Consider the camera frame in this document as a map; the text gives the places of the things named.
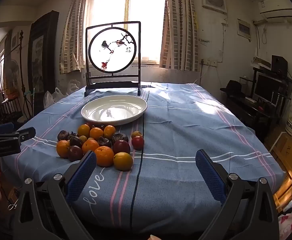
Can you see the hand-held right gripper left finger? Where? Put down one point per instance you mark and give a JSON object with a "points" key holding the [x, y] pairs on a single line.
{"points": [[82, 177]]}

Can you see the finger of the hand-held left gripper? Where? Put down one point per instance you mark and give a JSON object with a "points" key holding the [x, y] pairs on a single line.
{"points": [[23, 135], [4, 128]]}

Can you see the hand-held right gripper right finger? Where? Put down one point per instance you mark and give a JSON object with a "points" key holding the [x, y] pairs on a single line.
{"points": [[209, 175]]}

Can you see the orange mandarin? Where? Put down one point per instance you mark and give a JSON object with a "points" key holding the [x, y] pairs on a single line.
{"points": [[83, 130], [90, 146], [104, 156], [96, 133], [109, 131], [62, 149]]}

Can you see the small yellow-green fruit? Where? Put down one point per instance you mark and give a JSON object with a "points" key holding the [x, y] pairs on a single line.
{"points": [[82, 138], [136, 134]]}

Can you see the large yellow-green fruit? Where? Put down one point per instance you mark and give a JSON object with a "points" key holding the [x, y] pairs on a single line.
{"points": [[123, 161]]}

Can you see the large dark brown water chestnut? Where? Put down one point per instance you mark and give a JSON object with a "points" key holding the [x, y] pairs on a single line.
{"points": [[120, 137]]}

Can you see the red tomato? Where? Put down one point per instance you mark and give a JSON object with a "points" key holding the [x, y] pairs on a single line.
{"points": [[138, 142]]}

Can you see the white round plate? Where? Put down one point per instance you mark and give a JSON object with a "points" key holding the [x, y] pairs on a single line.
{"points": [[115, 110]]}

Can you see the white plastic bag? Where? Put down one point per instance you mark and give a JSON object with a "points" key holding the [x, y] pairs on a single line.
{"points": [[73, 86], [52, 97]]}

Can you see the blue striped tablecloth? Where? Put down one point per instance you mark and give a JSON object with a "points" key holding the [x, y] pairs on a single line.
{"points": [[181, 135]]}

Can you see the standing fan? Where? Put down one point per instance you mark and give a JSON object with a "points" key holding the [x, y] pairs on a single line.
{"points": [[12, 70]]}

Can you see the black coat stand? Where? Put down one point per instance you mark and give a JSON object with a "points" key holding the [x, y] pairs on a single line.
{"points": [[22, 62]]}

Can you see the dark computer desk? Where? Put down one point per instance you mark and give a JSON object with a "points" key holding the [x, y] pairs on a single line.
{"points": [[251, 115]]}

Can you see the dark framed painting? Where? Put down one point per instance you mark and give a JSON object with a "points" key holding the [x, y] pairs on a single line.
{"points": [[48, 55]]}

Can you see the black hat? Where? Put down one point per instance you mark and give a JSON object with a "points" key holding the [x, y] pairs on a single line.
{"points": [[233, 88]]}

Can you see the bird painting table screen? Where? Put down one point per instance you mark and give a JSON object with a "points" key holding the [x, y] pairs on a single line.
{"points": [[112, 86]]}

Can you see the checked curtain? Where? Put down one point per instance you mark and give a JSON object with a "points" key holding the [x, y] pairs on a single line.
{"points": [[72, 42], [178, 30]]}

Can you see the computer monitor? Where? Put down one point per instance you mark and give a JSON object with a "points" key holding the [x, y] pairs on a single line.
{"points": [[267, 87]]}

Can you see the black speaker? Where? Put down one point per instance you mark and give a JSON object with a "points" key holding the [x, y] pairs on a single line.
{"points": [[279, 63]]}

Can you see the window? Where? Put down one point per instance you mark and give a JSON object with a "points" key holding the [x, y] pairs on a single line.
{"points": [[146, 17]]}

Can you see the white air conditioner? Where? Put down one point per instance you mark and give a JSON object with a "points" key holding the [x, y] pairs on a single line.
{"points": [[278, 6]]}

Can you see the wall power socket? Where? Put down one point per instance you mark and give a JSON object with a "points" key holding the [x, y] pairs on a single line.
{"points": [[209, 62]]}

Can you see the white wall electric box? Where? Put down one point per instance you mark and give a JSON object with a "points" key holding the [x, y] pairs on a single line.
{"points": [[244, 28]]}

